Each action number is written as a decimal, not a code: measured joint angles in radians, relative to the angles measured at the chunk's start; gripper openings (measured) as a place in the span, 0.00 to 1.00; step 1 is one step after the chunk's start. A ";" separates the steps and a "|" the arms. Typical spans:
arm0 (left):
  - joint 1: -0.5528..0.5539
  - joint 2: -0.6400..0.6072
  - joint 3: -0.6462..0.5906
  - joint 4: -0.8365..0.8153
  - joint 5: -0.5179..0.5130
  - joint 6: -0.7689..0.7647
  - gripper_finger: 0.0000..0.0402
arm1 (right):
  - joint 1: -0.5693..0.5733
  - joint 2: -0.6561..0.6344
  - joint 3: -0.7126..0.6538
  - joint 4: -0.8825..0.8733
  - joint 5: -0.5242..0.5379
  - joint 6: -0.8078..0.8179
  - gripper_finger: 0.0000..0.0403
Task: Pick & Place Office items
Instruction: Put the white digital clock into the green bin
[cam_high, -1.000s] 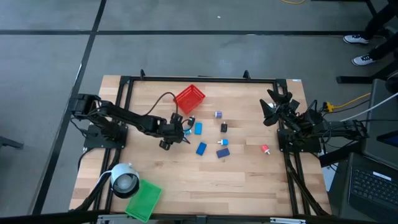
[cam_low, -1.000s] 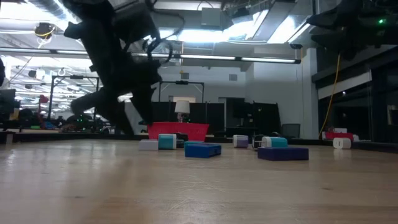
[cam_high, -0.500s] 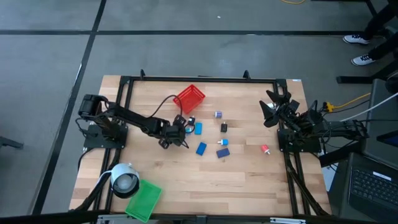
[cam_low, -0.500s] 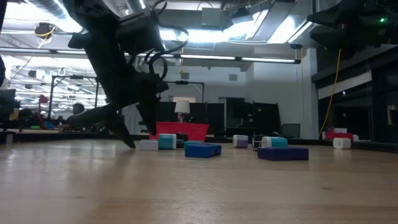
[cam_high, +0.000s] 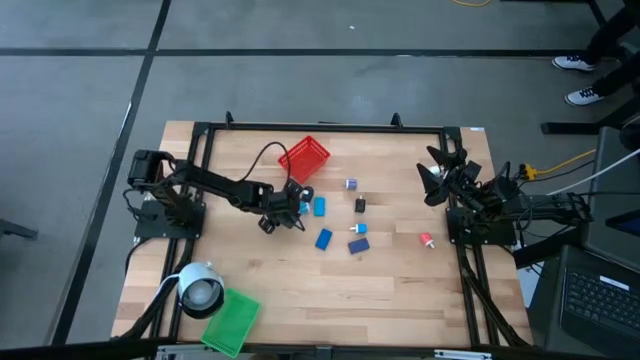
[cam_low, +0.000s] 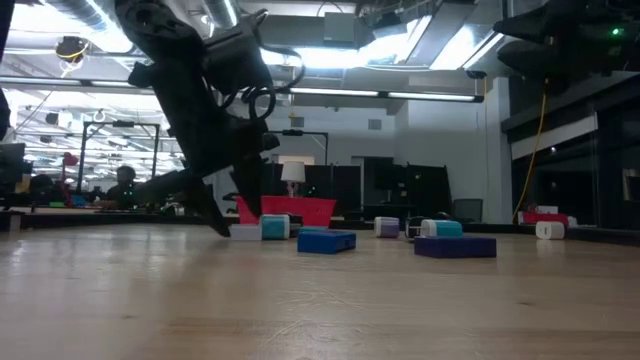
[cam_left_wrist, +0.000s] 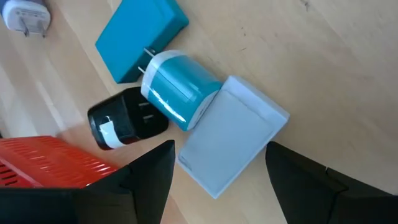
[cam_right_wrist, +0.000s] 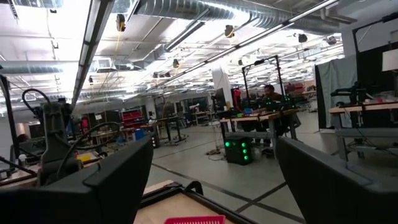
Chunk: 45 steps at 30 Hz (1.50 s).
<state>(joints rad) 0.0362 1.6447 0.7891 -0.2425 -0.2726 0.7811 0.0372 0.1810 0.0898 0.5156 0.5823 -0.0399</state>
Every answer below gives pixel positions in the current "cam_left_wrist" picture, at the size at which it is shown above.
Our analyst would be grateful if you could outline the blue round charger white ends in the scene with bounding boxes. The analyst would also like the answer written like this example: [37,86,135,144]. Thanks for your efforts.
[137,48,223,131]

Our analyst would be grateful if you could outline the white wall charger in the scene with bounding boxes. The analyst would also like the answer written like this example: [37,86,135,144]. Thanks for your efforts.
[1,0,52,38]

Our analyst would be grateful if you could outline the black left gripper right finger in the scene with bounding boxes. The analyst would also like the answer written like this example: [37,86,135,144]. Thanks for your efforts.
[265,141,398,224]

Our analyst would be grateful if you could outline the red slotted plastic basket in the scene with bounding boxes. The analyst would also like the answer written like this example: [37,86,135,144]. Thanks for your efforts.
[0,135,121,189]

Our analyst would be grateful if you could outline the pale grey flat box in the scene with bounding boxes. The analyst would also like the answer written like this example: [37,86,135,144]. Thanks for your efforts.
[176,75,290,200]

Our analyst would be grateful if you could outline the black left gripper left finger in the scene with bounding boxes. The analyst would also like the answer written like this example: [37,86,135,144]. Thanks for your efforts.
[0,139,177,224]

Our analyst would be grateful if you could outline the black charger with white label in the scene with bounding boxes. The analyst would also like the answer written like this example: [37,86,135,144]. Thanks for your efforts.
[87,86,170,151]

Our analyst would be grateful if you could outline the teal rectangular box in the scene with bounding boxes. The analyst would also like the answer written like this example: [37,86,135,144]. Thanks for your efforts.
[95,0,190,84]

